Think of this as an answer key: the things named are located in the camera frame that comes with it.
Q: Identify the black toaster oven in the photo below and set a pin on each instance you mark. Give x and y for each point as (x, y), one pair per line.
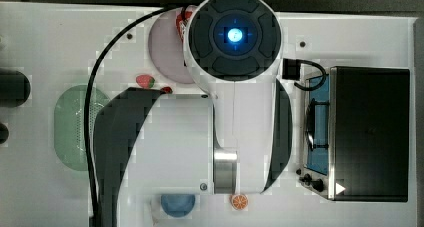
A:
(356, 135)

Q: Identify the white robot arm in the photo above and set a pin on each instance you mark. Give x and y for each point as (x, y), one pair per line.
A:
(233, 51)

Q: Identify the small red toy fruit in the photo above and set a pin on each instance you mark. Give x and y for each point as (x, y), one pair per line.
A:
(167, 90)

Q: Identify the pink toy strawberry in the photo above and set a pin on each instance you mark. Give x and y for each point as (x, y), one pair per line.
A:
(145, 81)

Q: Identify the pink round plate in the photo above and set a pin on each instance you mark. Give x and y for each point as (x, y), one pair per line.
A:
(166, 50)

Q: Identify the red ketchup bottle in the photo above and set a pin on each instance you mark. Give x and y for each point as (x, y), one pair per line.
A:
(182, 20)

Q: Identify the orange slice toy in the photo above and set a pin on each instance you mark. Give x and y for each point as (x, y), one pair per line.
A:
(239, 201)

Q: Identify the blue cup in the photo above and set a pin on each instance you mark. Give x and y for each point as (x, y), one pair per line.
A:
(178, 205)

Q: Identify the green oval colander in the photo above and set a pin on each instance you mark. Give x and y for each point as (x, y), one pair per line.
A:
(69, 141)

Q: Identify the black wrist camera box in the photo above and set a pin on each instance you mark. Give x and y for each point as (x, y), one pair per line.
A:
(291, 69)

